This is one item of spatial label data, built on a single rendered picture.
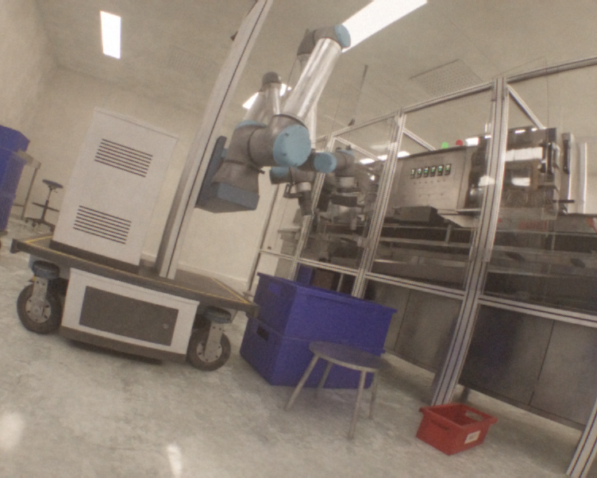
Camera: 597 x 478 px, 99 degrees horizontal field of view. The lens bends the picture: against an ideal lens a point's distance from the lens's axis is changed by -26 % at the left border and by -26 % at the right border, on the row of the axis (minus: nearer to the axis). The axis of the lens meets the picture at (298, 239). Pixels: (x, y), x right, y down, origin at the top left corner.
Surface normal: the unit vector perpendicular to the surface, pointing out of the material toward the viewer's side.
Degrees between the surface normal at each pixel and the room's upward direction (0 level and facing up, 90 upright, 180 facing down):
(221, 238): 90
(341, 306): 90
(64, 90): 90
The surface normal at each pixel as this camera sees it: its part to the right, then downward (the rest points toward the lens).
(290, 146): 0.72, 0.24
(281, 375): 0.49, 0.06
